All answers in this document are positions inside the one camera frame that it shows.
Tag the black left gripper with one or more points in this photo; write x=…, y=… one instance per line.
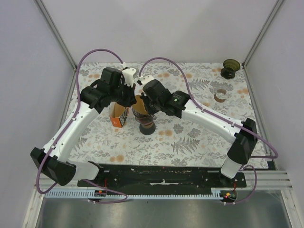
x=131, y=99

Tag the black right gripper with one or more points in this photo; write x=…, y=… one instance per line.
x=145, y=99

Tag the brown paper coffee filter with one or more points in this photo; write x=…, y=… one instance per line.
x=140, y=104

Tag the orange coffee filter box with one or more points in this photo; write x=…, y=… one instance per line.
x=118, y=115

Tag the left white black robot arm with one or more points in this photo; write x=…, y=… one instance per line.
x=113, y=86

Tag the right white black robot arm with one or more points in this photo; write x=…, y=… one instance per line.
x=241, y=134

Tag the green glass dripper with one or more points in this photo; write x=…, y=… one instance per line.
x=230, y=67

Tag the brown tape roll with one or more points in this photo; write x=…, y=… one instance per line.
x=220, y=95

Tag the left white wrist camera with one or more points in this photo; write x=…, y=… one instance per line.
x=130, y=74

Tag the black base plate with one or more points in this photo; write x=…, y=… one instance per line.
x=155, y=173

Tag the light blue cable duct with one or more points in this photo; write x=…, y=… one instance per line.
x=91, y=193

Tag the left aluminium frame post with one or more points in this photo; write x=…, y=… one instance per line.
x=49, y=21

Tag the aluminium frame post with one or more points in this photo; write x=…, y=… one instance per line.
x=269, y=20
x=49, y=21

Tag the right aluminium frame post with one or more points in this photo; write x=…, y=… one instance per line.
x=269, y=20

